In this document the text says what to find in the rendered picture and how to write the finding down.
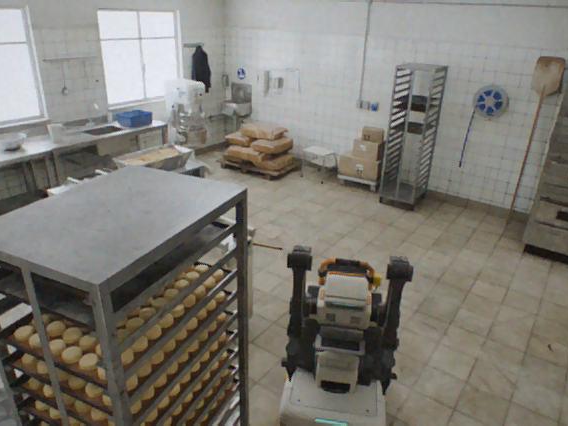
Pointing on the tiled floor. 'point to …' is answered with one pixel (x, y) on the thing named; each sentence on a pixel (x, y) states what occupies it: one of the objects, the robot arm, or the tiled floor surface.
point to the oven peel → (548, 80)
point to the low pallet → (257, 168)
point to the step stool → (321, 159)
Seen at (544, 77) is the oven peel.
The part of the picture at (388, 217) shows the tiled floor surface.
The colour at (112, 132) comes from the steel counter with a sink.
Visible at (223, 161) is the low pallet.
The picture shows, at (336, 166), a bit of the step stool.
